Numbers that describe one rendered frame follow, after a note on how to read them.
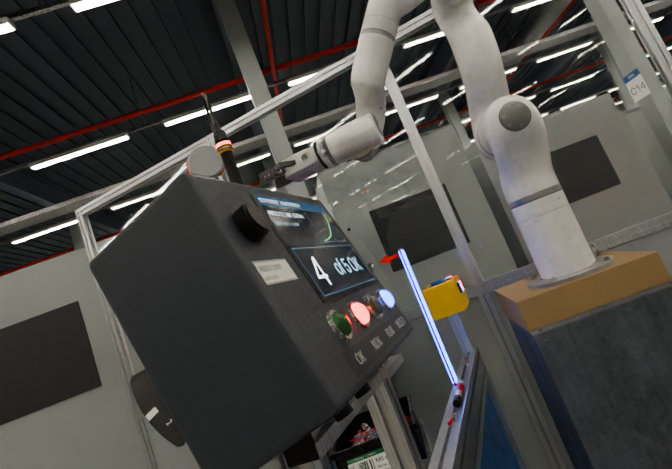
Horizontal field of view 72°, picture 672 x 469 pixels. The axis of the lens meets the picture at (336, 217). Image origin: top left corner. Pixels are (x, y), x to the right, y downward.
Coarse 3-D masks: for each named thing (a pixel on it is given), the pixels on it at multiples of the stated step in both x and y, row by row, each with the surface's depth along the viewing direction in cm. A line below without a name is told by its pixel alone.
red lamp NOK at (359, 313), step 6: (348, 306) 39; (354, 306) 39; (360, 306) 39; (354, 312) 39; (360, 312) 39; (366, 312) 39; (354, 318) 38; (360, 318) 39; (366, 318) 39; (360, 324) 38; (366, 324) 39
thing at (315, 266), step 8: (296, 248) 38; (304, 248) 40; (312, 248) 41; (296, 256) 37; (304, 256) 39; (312, 256) 40; (320, 256) 42; (304, 264) 37; (312, 264) 39; (320, 264) 40; (312, 272) 38; (320, 272) 39; (328, 272) 41; (320, 280) 38; (328, 280) 39; (336, 280) 41; (320, 288) 37; (328, 288) 38; (336, 288) 40; (328, 296) 37
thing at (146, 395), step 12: (144, 372) 120; (132, 384) 119; (144, 384) 118; (144, 396) 117; (156, 396) 117; (144, 408) 116; (156, 420) 115; (168, 432) 114; (180, 432) 114; (180, 444) 112
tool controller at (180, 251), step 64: (192, 192) 31; (256, 192) 40; (128, 256) 33; (192, 256) 31; (256, 256) 32; (128, 320) 33; (192, 320) 31; (256, 320) 29; (320, 320) 33; (384, 320) 45; (192, 384) 31; (256, 384) 29; (320, 384) 28; (192, 448) 30; (256, 448) 29
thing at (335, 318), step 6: (330, 312) 35; (336, 312) 35; (330, 318) 34; (336, 318) 34; (342, 318) 34; (348, 318) 35; (330, 324) 34; (336, 324) 34; (342, 324) 34; (348, 324) 34; (336, 330) 34; (342, 330) 34; (348, 330) 34; (342, 336) 34; (348, 336) 34
